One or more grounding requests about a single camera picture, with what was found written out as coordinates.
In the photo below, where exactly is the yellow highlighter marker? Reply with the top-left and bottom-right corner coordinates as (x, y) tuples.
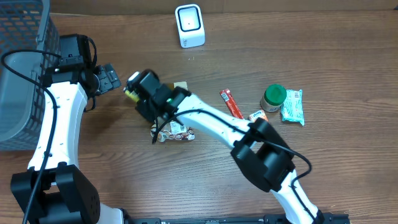
(123, 88), (140, 103)

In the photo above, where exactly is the silver red crinkled wrapper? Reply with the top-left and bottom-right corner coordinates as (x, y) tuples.
(157, 121), (195, 142)

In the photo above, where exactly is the beige brown snack pouch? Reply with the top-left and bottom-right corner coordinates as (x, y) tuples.
(166, 81), (188, 91)

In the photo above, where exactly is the red snack stick packet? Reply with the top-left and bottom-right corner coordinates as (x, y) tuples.
(220, 88), (244, 119)

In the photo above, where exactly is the small orange snack packet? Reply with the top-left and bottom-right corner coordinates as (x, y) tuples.
(248, 110), (269, 122)

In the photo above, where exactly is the green lid knorr cup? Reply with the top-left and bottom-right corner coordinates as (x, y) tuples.
(260, 84), (287, 112)

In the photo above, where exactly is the teal orange tissue pack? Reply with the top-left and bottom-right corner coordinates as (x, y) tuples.
(280, 90), (305, 126)

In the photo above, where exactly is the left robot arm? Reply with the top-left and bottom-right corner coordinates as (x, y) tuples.
(11, 34), (125, 223)

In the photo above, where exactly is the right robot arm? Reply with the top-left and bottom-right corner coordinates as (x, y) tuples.
(124, 70), (325, 223)

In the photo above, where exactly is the white barcode scanner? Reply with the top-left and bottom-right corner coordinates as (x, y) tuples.
(175, 4), (205, 49)

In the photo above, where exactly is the grey plastic mesh basket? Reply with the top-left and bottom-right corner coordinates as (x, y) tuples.
(1, 0), (61, 151)

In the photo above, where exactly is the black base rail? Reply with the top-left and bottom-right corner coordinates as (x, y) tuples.
(125, 215), (289, 224)

